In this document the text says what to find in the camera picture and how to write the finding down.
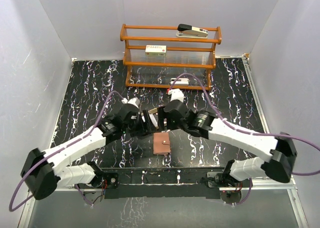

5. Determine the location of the beige wooden tray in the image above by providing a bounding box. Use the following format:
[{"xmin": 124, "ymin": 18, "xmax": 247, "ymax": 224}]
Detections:
[{"xmin": 141, "ymin": 108, "xmax": 158, "ymax": 123}]

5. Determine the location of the pink leather card holder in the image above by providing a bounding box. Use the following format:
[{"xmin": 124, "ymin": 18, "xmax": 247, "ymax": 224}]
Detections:
[{"xmin": 153, "ymin": 132, "xmax": 171, "ymax": 155}]

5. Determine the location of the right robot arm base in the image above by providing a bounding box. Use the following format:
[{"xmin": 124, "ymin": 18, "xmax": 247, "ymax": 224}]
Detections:
[{"xmin": 200, "ymin": 171, "xmax": 253, "ymax": 192}]

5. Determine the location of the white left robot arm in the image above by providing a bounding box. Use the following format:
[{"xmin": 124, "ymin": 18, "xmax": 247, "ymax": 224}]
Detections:
[{"xmin": 20, "ymin": 101, "xmax": 157, "ymax": 200}]

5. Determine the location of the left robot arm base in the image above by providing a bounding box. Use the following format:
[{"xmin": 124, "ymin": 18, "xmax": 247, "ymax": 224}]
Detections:
[{"xmin": 74, "ymin": 171, "xmax": 119, "ymax": 208}]

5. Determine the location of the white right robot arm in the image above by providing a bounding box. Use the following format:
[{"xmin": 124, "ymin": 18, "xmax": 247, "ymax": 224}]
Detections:
[{"xmin": 158, "ymin": 100, "xmax": 297, "ymax": 186}]

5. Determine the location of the stack of credit cards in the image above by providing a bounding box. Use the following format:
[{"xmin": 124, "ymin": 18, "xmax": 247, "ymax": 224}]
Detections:
[{"xmin": 149, "ymin": 113, "xmax": 159, "ymax": 129}]

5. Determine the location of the small white stapler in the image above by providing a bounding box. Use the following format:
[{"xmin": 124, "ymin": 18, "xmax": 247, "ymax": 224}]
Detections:
[{"xmin": 170, "ymin": 78, "xmax": 190, "ymax": 86}]

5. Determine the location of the orange wooden shelf rack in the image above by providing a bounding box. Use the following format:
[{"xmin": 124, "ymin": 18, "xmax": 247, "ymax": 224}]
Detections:
[{"xmin": 119, "ymin": 24, "xmax": 222, "ymax": 90}]

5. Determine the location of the white staples box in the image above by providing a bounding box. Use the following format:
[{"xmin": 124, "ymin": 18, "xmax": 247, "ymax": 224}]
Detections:
[{"xmin": 145, "ymin": 45, "xmax": 167, "ymax": 57}]

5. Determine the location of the black and white stapler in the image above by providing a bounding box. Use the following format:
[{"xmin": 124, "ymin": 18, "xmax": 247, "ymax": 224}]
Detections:
[{"xmin": 176, "ymin": 24, "xmax": 208, "ymax": 39}]

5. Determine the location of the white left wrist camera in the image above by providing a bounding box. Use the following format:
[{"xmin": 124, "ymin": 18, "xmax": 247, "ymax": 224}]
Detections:
[{"xmin": 121, "ymin": 97, "xmax": 140, "ymax": 108}]

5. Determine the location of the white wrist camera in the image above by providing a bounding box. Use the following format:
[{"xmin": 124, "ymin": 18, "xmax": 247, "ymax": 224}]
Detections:
[
  {"xmin": 167, "ymin": 89, "xmax": 185, "ymax": 103},
  {"xmin": 121, "ymin": 97, "xmax": 140, "ymax": 108}
]

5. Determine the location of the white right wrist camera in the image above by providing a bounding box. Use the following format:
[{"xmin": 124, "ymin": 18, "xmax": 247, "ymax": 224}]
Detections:
[{"xmin": 167, "ymin": 89, "xmax": 185, "ymax": 103}]

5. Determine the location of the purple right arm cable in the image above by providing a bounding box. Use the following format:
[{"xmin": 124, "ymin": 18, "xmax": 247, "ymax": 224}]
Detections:
[{"xmin": 168, "ymin": 73, "xmax": 320, "ymax": 176}]

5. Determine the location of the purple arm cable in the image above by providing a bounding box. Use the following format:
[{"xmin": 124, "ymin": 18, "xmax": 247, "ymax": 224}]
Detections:
[
  {"xmin": 9, "ymin": 91, "xmax": 126, "ymax": 212},
  {"xmin": 168, "ymin": 73, "xmax": 320, "ymax": 176}
]

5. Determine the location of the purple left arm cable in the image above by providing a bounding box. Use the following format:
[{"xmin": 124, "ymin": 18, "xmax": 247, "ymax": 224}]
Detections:
[{"xmin": 9, "ymin": 91, "xmax": 126, "ymax": 212}]

